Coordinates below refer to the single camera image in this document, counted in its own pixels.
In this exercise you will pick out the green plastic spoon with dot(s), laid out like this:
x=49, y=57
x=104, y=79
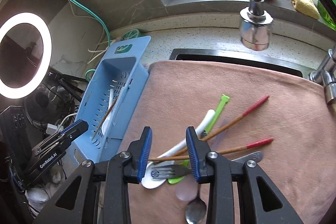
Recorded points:
x=223, y=101

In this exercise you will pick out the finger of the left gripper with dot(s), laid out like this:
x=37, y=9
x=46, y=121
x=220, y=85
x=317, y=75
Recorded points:
x=75, y=130

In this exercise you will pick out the wooden chopstick red tip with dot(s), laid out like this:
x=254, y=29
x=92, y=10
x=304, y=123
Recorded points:
x=222, y=152
x=105, y=117
x=237, y=119

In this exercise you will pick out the pink cloth mat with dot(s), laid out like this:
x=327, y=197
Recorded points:
x=300, y=160

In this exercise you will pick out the white ceramic spoon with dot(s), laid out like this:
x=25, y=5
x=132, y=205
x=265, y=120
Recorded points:
x=106, y=121

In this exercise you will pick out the green round drain cover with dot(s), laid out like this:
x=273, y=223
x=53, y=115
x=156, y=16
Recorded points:
x=131, y=34

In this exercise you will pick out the black kitchen sink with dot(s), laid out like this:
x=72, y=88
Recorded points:
x=241, y=58

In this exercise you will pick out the white spoon long handle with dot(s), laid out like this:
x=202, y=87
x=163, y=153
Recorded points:
x=150, y=183

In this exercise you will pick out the chrome sink faucet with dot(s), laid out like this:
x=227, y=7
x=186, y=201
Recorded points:
x=255, y=29

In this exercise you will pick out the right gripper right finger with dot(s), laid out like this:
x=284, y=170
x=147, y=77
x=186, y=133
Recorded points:
x=260, y=200

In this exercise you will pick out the white power adapter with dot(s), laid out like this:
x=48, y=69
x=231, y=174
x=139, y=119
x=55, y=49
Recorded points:
x=51, y=129

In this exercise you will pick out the translucent plastic spoon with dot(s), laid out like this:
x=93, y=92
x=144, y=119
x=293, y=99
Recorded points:
x=186, y=189

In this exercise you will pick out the yellow sponge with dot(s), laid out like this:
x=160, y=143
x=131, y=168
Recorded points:
x=306, y=7

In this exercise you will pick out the green dish soap bottle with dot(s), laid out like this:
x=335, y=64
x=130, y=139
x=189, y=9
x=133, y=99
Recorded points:
x=325, y=15

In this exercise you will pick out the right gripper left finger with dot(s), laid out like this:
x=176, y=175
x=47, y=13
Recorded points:
x=76, y=201

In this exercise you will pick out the blue plastic drainer basket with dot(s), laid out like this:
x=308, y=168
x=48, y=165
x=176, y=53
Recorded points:
x=120, y=69

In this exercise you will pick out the metal spoon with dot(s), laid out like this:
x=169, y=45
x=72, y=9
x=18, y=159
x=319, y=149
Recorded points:
x=196, y=209

